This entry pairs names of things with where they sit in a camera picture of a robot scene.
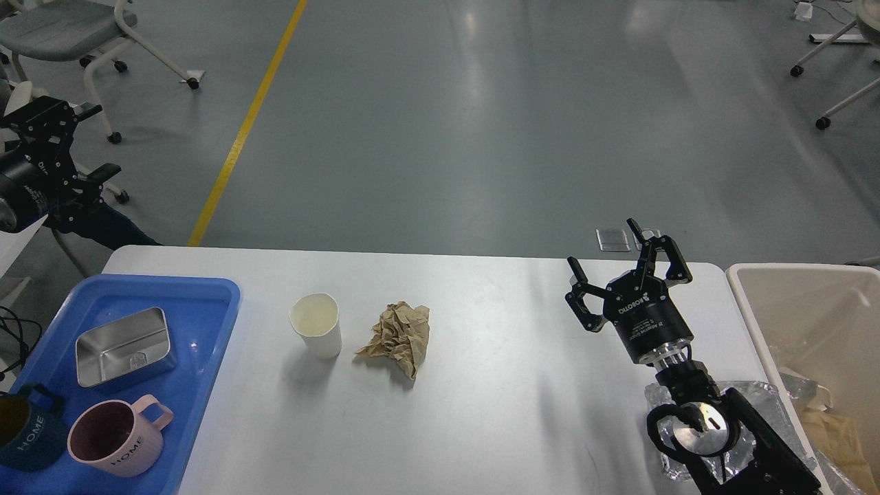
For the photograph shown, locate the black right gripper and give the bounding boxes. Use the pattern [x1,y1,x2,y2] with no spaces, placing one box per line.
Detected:
[565,219,695,367]

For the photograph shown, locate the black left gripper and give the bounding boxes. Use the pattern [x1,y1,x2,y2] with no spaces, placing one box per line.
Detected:
[1,96,122,234]

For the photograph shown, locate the metal rectangular tin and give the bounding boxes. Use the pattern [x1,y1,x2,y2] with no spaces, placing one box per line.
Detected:
[74,307,179,392]

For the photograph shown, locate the pink mug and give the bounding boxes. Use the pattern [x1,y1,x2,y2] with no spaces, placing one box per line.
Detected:
[67,394,174,477]

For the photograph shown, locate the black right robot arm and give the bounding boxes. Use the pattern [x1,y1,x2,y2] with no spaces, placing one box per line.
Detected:
[564,217,822,494]

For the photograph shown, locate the floor socket plate left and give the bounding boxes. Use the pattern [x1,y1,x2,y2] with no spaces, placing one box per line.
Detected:
[596,228,632,252]

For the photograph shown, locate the person in beige sweater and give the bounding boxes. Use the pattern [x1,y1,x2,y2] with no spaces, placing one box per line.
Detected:
[44,202,159,250]

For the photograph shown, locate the white side table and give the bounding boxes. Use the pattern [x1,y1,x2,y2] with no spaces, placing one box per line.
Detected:
[0,216,47,278]

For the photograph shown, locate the grey office chair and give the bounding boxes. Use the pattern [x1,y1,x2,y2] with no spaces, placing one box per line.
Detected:
[1,1,204,105]

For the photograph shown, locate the beige waste bin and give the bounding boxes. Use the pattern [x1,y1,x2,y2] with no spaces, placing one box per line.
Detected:
[726,263,879,476]

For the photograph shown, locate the crumpled brown paper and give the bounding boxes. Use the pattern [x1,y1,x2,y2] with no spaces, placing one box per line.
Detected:
[355,301,430,382]

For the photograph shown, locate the dark blue mug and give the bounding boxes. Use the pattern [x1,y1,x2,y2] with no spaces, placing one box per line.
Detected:
[1,383,69,471]

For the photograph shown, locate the white paper cup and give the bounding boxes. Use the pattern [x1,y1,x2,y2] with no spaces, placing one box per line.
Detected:
[289,294,342,360]

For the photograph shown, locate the white chair base right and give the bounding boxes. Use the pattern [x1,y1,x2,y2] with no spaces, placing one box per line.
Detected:
[790,0,880,131]

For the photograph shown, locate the black cables at left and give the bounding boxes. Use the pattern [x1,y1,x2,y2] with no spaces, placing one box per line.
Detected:
[0,306,32,382]

